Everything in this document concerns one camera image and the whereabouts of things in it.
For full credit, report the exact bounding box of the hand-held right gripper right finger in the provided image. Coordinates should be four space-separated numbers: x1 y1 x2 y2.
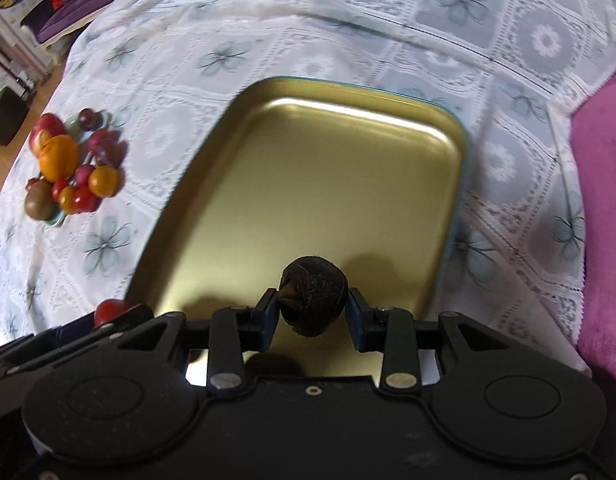
347 287 511 392

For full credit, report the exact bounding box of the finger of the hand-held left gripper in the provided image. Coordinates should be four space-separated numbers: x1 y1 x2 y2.
53 304 155 351

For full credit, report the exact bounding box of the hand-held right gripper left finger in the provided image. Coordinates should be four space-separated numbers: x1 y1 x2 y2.
115 290 280 391

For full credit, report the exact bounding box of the dark brown water chestnut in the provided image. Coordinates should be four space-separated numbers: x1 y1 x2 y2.
279 256 348 338

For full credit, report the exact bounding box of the gold metal tray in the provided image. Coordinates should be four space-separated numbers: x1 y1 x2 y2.
124 76 470 386

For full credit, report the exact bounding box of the light green plate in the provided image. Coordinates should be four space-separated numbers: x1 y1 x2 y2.
25 110 114 229

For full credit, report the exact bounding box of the yellow cherry tomato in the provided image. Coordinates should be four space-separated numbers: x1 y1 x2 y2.
58 185 79 215

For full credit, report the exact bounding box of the small orange tangerine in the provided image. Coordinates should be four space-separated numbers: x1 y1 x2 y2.
87 165 121 198

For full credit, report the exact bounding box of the brown kiwi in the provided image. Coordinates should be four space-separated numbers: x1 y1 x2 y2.
24 181 56 221

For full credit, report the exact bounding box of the large orange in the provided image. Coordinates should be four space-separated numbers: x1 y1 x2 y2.
38 134 80 182

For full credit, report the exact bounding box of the dark red plum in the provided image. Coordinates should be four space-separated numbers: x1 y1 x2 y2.
85 129 124 166

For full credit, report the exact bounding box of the dark red cherry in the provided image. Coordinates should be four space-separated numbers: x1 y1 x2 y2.
77 108 106 131

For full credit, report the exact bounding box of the red apple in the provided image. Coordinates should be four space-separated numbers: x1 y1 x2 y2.
29 113 68 155

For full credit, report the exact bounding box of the black stool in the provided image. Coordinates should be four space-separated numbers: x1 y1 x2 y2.
0 86 30 147

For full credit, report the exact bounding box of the pink blanket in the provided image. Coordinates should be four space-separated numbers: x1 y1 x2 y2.
570 67 616 378

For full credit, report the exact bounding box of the white lace tablecloth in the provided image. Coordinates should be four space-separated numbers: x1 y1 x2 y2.
0 0 616 378

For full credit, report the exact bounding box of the purple cushioned chair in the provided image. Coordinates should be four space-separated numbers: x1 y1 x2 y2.
20 0 164 46

